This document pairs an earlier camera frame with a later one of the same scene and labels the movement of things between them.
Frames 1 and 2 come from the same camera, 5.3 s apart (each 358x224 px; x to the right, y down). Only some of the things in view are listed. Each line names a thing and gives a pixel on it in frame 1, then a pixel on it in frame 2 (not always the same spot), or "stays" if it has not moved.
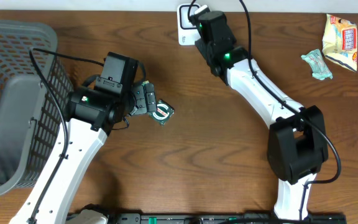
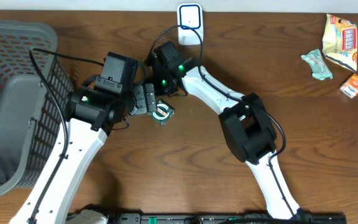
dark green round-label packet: [163, 112] stays
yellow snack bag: [340, 42] stays
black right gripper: [200, 45] → [170, 91]
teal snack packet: [320, 69] stays
